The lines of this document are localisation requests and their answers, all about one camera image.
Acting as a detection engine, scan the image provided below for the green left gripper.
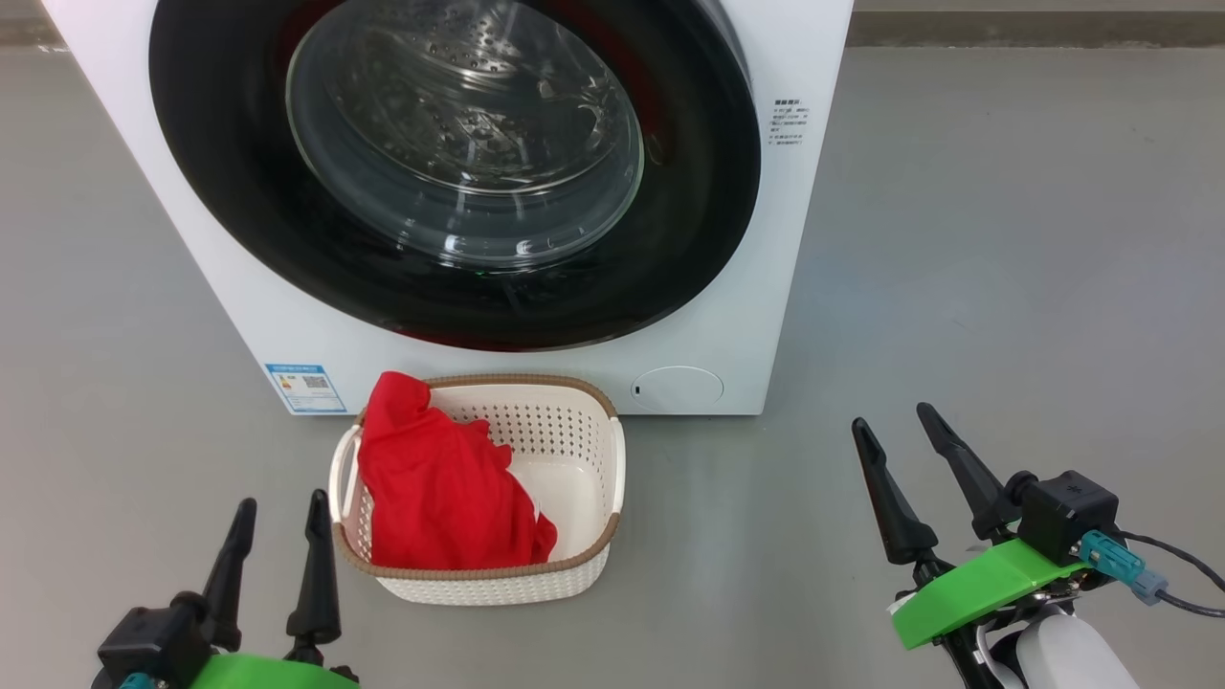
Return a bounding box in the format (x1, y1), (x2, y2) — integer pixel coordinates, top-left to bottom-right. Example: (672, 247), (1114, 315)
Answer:
(187, 489), (360, 689)

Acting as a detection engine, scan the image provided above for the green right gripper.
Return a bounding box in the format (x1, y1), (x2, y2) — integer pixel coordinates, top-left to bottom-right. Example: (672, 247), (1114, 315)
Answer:
(851, 402), (1092, 689)

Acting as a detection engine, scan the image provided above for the plain red garment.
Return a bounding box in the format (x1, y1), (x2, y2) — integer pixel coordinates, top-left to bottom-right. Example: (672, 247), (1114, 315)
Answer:
(357, 371), (559, 572)

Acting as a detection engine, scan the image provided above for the black round glass washer door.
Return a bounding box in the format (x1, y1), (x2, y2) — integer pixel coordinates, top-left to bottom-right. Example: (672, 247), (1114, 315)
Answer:
(148, 0), (763, 352)

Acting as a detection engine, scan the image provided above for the white front-load washing machine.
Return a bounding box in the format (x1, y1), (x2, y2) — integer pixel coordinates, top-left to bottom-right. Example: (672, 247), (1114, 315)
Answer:
(40, 0), (855, 417)

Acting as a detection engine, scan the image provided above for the cream laundry basket brown rim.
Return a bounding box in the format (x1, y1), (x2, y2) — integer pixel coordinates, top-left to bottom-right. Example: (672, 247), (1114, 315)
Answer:
(328, 374), (627, 607)

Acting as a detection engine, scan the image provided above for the blue energy label sticker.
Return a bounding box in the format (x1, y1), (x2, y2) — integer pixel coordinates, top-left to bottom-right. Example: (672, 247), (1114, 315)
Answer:
(265, 363), (347, 414)

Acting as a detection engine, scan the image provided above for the round washer filter cover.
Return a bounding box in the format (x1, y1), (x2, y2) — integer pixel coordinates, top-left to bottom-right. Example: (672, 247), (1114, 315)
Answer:
(629, 366), (725, 414)

